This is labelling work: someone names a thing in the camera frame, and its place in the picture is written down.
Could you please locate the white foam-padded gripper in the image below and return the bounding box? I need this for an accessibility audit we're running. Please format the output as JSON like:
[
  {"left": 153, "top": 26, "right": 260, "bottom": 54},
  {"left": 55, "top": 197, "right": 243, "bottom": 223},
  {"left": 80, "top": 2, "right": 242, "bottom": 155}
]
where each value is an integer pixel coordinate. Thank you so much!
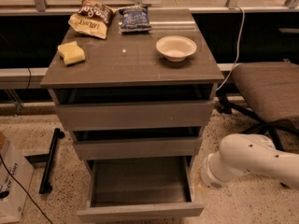
[{"left": 199, "top": 154, "right": 226, "bottom": 189}]

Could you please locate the grey bottom drawer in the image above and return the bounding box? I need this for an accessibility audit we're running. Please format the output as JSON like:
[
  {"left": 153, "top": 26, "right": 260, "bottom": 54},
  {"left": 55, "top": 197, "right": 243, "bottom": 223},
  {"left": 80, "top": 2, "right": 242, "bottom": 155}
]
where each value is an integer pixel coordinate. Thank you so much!
[{"left": 78, "top": 157, "right": 204, "bottom": 223}]

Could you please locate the grey drawer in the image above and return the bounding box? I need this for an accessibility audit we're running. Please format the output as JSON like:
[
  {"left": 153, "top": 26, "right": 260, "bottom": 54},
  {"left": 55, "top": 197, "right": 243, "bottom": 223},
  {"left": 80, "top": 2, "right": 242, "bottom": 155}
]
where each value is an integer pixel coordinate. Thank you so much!
[
  {"left": 53, "top": 85, "right": 215, "bottom": 132},
  {"left": 72, "top": 127, "right": 202, "bottom": 160},
  {"left": 78, "top": 157, "right": 204, "bottom": 223}
]

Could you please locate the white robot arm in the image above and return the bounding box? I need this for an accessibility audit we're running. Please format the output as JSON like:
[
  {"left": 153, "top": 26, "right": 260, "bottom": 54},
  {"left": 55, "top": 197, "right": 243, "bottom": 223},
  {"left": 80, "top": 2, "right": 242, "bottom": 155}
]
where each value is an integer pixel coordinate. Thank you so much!
[{"left": 200, "top": 133, "right": 299, "bottom": 189}]

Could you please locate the grey middle drawer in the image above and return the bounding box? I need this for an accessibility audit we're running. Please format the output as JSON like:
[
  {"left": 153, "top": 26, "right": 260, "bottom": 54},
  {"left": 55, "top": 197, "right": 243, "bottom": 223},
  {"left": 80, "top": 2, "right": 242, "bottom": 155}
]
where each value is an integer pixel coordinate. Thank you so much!
[{"left": 72, "top": 127, "right": 202, "bottom": 160}]

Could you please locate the grey drawer cabinet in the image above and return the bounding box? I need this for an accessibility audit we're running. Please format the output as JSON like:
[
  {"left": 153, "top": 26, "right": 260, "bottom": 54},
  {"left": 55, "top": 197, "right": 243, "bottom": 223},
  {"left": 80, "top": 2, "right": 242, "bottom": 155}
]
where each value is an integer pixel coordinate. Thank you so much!
[{"left": 40, "top": 8, "right": 225, "bottom": 173}]

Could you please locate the grey top drawer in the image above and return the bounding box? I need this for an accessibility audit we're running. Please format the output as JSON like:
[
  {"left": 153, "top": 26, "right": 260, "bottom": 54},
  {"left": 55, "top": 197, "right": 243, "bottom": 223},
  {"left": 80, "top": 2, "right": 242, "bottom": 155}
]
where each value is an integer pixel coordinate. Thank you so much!
[{"left": 53, "top": 85, "right": 215, "bottom": 132}]

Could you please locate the grey office chair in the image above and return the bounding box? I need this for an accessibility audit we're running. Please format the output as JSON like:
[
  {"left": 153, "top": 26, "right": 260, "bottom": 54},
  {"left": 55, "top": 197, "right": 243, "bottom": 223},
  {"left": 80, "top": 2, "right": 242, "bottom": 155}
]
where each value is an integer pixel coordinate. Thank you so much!
[{"left": 217, "top": 62, "right": 299, "bottom": 189}]

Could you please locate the white paper bowl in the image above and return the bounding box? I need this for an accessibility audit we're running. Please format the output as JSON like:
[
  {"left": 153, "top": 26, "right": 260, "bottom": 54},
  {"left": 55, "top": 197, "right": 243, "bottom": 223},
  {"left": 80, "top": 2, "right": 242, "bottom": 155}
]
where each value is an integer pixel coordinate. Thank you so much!
[{"left": 156, "top": 35, "right": 197, "bottom": 62}]

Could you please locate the black metal bar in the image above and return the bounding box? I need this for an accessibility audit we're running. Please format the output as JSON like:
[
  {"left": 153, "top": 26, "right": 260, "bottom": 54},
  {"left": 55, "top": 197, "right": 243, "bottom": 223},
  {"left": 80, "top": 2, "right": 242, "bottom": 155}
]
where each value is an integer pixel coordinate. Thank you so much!
[{"left": 39, "top": 128, "right": 64, "bottom": 194}]

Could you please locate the blue chip bag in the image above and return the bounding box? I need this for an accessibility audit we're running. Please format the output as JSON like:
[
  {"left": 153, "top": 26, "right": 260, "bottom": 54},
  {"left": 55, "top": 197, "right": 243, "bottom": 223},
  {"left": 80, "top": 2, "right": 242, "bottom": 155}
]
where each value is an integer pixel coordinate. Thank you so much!
[{"left": 119, "top": 6, "right": 151, "bottom": 33}]

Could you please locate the yellow sponge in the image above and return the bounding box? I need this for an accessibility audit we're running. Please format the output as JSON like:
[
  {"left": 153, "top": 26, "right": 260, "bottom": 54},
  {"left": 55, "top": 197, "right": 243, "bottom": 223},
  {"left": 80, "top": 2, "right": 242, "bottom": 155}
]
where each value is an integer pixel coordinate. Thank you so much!
[{"left": 58, "top": 41, "right": 85, "bottom": 65}]

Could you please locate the brown chip bag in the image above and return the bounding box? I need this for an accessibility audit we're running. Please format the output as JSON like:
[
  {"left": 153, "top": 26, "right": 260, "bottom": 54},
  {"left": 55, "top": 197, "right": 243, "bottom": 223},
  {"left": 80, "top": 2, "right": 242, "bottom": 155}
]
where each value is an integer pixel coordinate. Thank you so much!
[{"left": 68, "top": 0, "right": 115, "bottom": 39}]

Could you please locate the white cardboard box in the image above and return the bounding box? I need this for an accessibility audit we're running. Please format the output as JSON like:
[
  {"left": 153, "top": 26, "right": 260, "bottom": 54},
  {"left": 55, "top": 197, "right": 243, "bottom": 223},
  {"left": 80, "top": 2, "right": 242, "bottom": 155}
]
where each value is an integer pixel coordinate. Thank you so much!
[{"left": 0, "top": 133, "right": 34, "bottom": 224}]

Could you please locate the white cable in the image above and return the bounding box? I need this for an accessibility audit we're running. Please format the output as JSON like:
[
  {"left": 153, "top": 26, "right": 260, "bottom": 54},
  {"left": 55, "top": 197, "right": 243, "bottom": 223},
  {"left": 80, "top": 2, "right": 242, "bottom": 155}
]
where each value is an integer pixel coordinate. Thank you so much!
[{"left": 215, "top": 6, "right": 246, "bottom": 92}]

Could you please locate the black cable on floor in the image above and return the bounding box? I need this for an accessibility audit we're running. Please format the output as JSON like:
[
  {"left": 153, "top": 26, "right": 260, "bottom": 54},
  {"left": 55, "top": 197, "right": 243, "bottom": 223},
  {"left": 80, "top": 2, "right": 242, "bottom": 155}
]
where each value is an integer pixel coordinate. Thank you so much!
[{"left": 0, "top": 154, "right": 54, "bottom": 224}]

